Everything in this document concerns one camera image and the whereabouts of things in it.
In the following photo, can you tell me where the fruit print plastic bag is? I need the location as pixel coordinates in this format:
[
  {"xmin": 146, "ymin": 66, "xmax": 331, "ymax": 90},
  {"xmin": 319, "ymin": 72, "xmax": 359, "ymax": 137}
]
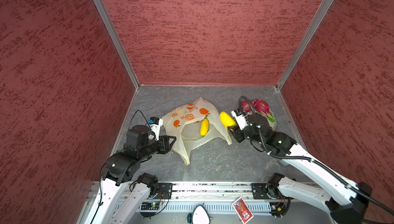
[{"xmin": 162, "ymin": 97, "xmax": 233, "ymax": 165}]

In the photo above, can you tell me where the pink dragon fruit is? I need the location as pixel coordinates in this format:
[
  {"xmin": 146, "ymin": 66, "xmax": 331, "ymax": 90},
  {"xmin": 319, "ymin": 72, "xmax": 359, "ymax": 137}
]
[
  {"xmin": 241, "ymin": 101, "xmax": 254, "ymax": 114},
  {"xmin": 254, "ymin": 99, "xmax": 270, "ymax": 117}
]

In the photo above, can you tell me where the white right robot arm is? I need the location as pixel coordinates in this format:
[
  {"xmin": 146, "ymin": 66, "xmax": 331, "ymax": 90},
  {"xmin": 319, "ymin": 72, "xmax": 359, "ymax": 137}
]
[{"xmin": 220, "ymin": 111, "xmax": 371, "ymax": 224}]

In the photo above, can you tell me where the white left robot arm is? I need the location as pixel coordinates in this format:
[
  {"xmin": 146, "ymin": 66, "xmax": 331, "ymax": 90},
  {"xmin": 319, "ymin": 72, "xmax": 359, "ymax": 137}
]
[{"xmin": 85, "ymin": 124, "xmax": 176, "ymax": 224}]

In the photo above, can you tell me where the white teal alarm clock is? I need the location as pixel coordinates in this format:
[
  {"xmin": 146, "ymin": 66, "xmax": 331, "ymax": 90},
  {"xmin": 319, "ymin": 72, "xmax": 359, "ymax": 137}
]
[{"xmin": 186, "ymin": 204, "xmax": 211, "ymax": 224}]

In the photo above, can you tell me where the red playing card pack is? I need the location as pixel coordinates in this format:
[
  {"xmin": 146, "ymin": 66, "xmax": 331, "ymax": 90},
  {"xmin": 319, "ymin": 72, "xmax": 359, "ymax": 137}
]
[{"xmin": 232, "ymin": 197, "xmax": 254, "ymax": 224}]

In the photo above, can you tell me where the black corrugated cable conduit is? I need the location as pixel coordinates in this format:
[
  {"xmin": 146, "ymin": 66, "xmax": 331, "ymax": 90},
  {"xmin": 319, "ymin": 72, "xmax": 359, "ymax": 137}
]
[{"xmin": 238, "ymin": 96, "xmax": 394, "ymax": 224}]

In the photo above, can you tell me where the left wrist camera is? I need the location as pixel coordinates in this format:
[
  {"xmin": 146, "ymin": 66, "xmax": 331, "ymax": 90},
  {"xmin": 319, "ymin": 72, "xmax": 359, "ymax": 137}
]
[{"xmin": 148, "ymin": 117, "xmax": 163, "ymax": 141}]

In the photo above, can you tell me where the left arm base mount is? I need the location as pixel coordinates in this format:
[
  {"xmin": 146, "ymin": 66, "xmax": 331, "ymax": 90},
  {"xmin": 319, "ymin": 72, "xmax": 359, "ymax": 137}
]
[{"xmin": 148, "ymin": 182, "xmax": 173, "ymax": 199}]

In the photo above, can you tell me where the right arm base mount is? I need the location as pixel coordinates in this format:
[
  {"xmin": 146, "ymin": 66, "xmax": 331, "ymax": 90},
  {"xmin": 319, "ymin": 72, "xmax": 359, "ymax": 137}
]
[{"xmin": 251, "ymin": 183, "xmax": 293, "ymax": 200}]

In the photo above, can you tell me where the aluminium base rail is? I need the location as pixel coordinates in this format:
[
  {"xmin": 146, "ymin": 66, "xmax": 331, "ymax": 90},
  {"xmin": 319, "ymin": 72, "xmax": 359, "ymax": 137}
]
[{"xmin": 76, "ymin": 180, "xmax": 350, "ymax": 224}]

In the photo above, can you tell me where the aluminium corner post right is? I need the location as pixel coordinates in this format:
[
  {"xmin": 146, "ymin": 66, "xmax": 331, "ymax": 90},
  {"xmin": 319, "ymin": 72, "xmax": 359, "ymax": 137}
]
[{"xmin": 276, "ymin": 0, "xmax": 334, "ymax": 92}]

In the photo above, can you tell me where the aluminium corner post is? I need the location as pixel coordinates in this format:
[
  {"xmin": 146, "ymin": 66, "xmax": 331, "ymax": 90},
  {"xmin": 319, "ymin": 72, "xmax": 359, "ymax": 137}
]
[
  {"xmin": 276, "ymin": 0, "xmax": 334, "ymax": 92},
  {"xmin": 93, "ymin": 0, "xmax": 140, "ymax": 90}
]

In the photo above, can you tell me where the aluminium corner post left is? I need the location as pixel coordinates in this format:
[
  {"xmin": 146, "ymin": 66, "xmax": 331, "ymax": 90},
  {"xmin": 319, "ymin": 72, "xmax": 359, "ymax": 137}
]
[{"xmin": 93, "ymin": 0, "xmax": 140, "ymax": 90}]

